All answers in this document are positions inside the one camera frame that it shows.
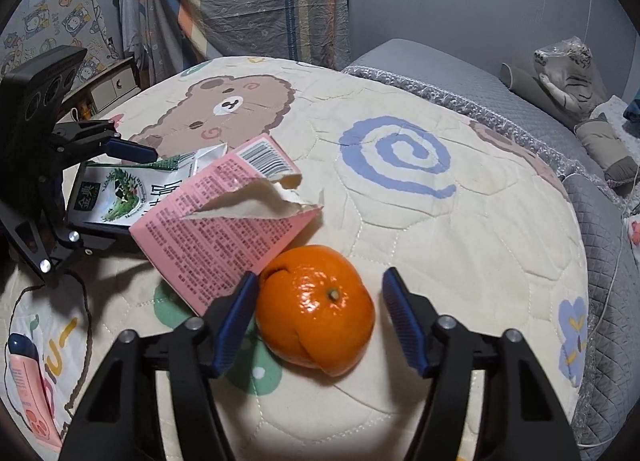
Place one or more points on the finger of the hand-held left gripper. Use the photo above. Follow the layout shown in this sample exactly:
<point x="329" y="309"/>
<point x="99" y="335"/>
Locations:
<point x="130" y="150"/>
<point x="95" y="241"/>

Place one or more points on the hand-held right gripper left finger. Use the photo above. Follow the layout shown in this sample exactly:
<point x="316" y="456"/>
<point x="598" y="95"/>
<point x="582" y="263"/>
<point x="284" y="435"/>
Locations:
<point x="235" y="321"/>

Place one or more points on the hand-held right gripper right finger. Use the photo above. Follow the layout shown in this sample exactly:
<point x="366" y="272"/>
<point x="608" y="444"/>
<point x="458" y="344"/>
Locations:
<point x="402" y="321"/>

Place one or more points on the green and white milk carton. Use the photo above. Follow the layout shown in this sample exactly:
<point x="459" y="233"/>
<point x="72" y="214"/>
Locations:
<point x="115" y="196"/>

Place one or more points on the whole orange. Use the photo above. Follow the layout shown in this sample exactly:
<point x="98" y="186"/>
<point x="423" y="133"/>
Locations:
<point x="315" y="306"/>

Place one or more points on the torn pink carton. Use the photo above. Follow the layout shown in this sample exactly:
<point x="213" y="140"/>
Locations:
<point x="210" y="241"/>

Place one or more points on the white cabinet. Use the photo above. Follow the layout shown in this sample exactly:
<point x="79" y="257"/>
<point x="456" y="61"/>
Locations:
<point x="110" y="83"/>

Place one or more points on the cream printed quilt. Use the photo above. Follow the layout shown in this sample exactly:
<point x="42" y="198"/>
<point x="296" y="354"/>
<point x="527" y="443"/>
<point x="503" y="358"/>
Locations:
<point x="425" y="241"/>

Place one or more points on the pink tube with dark cap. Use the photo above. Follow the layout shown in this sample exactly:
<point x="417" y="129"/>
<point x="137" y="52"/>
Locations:
<point x="30" y="391"/>

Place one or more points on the striped hanging sheet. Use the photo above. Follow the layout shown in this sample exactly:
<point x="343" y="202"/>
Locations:
<point x="240" y="1"/>

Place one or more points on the taupe wedge pillow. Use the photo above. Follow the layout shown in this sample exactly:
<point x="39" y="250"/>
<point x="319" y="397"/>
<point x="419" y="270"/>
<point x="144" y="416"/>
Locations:
<point x="525" y="88"/>

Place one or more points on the grey cushion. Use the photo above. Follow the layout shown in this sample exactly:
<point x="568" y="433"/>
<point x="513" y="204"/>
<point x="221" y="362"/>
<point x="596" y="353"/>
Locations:
<point x="605" y="146"/>

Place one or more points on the plush tiger in plastic bag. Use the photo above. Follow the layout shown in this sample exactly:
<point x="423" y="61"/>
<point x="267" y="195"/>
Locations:
<point x="570" y="76"/>

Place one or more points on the cartoon wall sticker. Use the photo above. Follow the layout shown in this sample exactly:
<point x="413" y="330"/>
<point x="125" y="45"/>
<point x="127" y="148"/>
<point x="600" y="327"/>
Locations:
<point x="55" y="26"/>

